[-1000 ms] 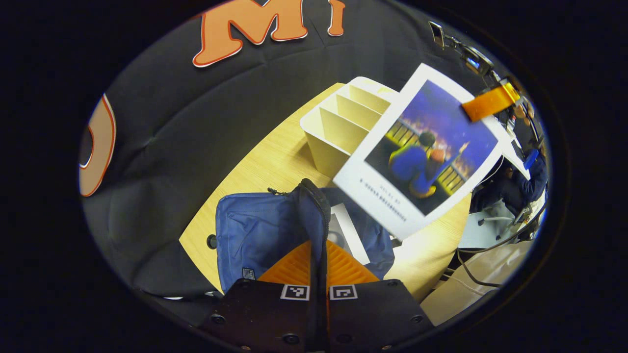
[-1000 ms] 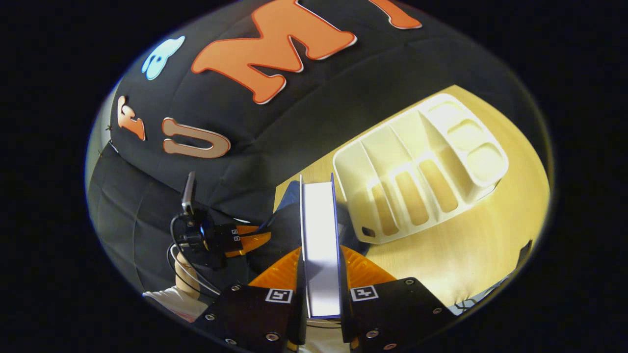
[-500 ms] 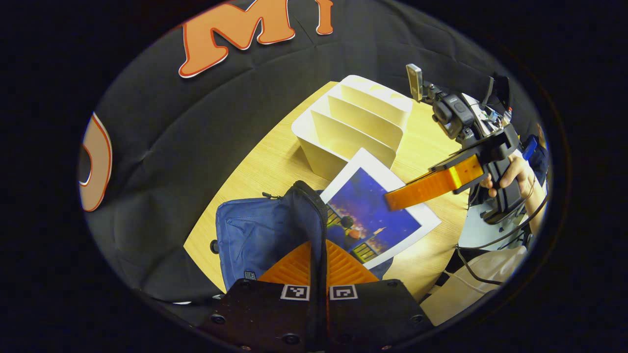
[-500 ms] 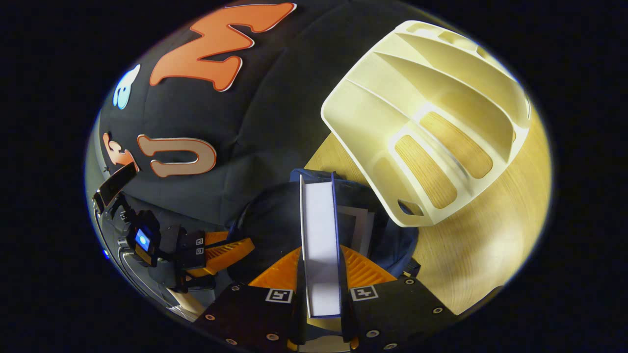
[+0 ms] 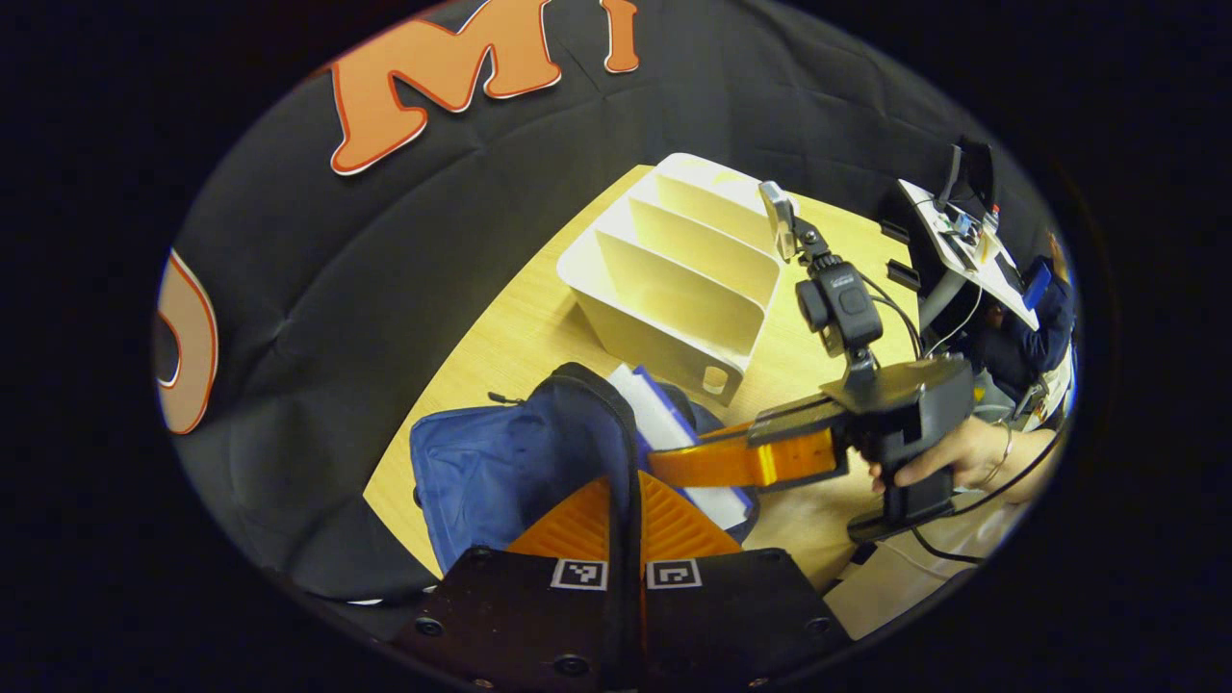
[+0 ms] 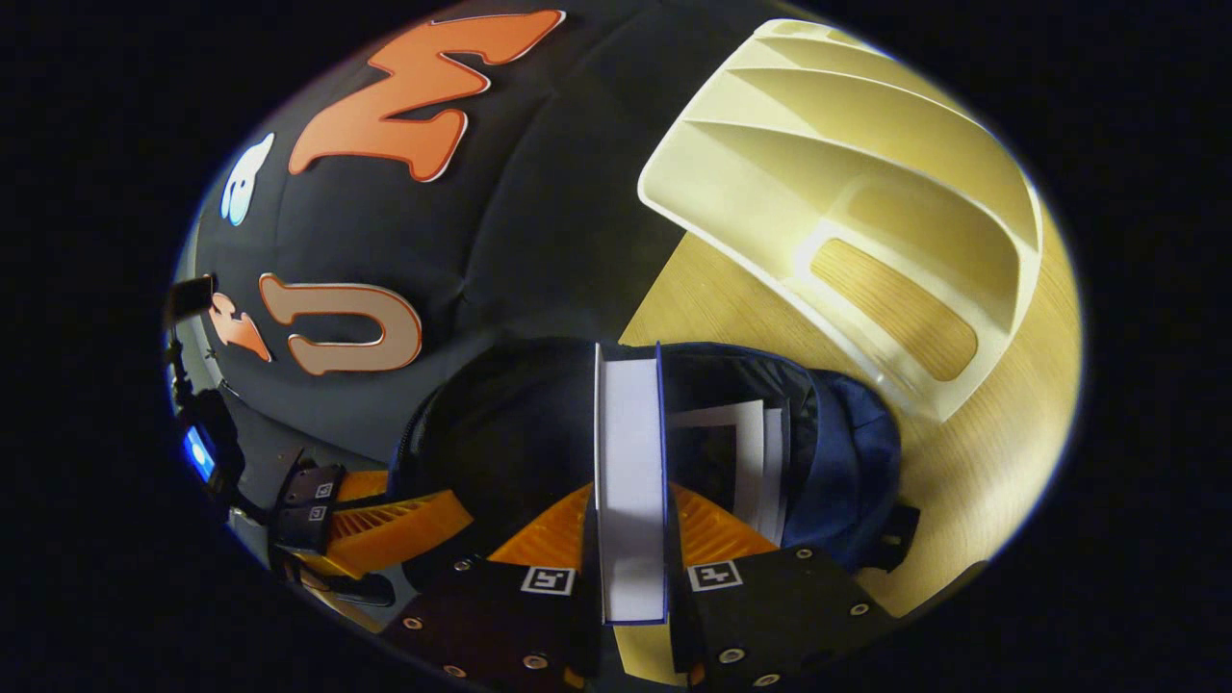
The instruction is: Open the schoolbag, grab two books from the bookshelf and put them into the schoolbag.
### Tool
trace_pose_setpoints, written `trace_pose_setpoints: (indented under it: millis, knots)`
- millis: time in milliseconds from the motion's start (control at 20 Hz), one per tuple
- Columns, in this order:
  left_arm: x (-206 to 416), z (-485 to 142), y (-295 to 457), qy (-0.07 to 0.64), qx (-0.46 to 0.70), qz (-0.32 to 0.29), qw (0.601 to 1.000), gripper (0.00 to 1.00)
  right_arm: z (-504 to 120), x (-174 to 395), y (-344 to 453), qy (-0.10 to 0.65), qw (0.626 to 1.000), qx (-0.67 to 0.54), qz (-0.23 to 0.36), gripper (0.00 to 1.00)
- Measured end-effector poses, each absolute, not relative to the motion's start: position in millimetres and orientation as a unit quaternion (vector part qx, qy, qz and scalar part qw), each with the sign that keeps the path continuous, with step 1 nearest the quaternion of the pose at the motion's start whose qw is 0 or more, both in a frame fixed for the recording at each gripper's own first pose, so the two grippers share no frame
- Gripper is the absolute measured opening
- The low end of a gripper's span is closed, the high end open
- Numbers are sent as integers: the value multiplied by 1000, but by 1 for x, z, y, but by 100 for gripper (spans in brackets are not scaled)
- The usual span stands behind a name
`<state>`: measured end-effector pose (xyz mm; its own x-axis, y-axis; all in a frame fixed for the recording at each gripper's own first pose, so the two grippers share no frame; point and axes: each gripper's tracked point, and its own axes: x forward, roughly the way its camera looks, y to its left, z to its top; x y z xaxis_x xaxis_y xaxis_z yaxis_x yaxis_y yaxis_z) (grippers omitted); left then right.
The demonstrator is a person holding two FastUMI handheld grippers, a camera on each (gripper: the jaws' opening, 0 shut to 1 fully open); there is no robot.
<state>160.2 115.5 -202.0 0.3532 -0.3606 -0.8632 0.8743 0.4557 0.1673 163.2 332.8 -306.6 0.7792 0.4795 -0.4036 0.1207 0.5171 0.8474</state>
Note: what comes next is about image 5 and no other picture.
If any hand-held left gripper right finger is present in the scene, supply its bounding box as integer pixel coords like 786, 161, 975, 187
626, 470, 853, 693

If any white bookshelf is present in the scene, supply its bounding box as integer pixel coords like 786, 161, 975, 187
556, 152, 785, 407

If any night city cover book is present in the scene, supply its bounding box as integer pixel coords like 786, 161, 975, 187
606, 364, 754, 532

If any thin bracelet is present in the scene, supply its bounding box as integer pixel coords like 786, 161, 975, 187
982, 419, 1017, 488

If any blue schoolbag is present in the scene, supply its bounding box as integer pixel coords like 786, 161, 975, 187
409, 362, 761, 578

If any black screen device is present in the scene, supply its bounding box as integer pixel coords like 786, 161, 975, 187
938, 140, 998, 209

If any person's white garment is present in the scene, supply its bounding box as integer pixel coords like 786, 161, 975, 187
826, 491, 1033, 638

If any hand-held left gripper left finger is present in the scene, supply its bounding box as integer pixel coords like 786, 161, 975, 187
390, 472, 625, 693

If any black camera cable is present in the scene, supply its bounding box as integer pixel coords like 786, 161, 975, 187
855, 271, 930, 362

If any white board with electronics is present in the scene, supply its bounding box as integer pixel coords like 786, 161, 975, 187
897, 178, 1042, 334

